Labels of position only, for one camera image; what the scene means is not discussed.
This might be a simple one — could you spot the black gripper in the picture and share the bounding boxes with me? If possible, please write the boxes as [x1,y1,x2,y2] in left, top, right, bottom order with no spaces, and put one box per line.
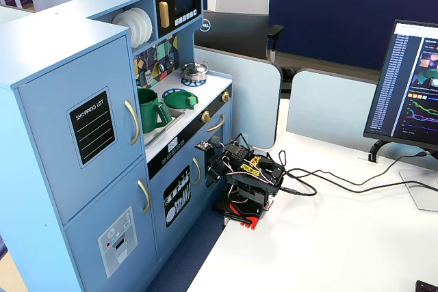
[204,144,229,189]

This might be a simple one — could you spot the steel toy pot with lid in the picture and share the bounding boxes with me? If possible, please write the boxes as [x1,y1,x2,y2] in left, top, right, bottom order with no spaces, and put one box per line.
[180,60,210,83]

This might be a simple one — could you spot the red table clamp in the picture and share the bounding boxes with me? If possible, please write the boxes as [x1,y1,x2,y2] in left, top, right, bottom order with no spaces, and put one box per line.
[222,202,263,230]

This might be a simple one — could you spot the grey toy sink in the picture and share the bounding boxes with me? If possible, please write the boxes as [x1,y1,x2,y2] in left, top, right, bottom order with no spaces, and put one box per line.
[143,109,185,149]

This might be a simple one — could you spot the rounded light blue desk divider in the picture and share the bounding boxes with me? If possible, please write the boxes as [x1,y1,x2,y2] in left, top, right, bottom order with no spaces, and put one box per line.
[194,47,283,149]

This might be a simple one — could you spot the green toy pitcher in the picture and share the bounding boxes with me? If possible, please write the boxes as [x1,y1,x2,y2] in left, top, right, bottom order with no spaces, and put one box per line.
[136,88,173,135]

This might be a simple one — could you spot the white hanging toy utensil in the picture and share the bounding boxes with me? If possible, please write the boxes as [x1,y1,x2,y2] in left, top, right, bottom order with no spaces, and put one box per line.
[143,51,155,86]

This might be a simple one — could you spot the dark hanging toy utensil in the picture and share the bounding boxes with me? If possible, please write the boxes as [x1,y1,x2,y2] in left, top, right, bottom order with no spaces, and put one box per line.
[166,39,176,68]

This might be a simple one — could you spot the long light blue desk divider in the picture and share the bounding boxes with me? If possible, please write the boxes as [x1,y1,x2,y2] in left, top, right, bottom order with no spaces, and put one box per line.
[286,68,438,162]

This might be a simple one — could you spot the black Dell monitor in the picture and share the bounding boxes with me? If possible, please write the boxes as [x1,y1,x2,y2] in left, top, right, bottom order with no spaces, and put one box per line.
[194,10,271,61]

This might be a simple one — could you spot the white toy plate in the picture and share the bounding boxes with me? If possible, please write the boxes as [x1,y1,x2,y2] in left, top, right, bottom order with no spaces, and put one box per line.
[121,10,141,49]
[112,12,133,33]
[138,7,154,40]
[131,8,149,45]

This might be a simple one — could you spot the black toy microwave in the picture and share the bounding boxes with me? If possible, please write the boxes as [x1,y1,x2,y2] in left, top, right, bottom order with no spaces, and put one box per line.
[154,0,202,39]

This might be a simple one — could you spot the blue toy kitchen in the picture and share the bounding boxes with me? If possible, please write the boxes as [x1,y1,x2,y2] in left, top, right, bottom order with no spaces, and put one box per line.
[0,0,234,292]

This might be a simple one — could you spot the grey monitor stand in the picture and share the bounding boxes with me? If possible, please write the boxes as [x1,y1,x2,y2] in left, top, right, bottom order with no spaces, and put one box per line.
[368,139,438,212]

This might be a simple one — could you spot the computer monitor with lit screen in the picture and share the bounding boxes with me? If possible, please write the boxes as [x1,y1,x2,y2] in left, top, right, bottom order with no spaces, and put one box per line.
[363,19,438,152]

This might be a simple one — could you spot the black keyboard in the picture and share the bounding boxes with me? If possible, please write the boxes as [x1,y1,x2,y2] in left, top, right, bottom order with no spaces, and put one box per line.
[415,280,438,292]

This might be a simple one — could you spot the gold dishwasher door handle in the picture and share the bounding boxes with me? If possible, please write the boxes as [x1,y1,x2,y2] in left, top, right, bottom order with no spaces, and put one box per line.
[192,157,203,186]

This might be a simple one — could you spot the gold oven door handle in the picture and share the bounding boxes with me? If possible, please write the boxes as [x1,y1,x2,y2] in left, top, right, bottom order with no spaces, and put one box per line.
[207,113,226,133]

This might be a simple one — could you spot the gold freezer door handle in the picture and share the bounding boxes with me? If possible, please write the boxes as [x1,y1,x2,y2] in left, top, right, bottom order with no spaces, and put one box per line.
[137,178,151,214]

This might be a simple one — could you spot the gold fridge door handle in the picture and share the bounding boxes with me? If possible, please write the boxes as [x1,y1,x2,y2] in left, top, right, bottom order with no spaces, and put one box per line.
[123,99,141,146]

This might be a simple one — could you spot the black cable to monitor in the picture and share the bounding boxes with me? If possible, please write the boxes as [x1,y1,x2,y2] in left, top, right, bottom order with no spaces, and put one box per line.
[285,150,433,187]

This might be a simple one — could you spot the desk cable grommet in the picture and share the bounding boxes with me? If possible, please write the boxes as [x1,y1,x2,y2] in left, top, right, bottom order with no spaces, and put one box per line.
[354,150,385,166]

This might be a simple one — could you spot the gold microwave handle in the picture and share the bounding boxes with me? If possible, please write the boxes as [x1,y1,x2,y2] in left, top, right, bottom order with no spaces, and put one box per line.
[158,1,171,29]

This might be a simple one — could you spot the black cable with plug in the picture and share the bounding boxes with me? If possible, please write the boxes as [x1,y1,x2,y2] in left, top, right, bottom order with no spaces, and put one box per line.
[277,150,438,197]

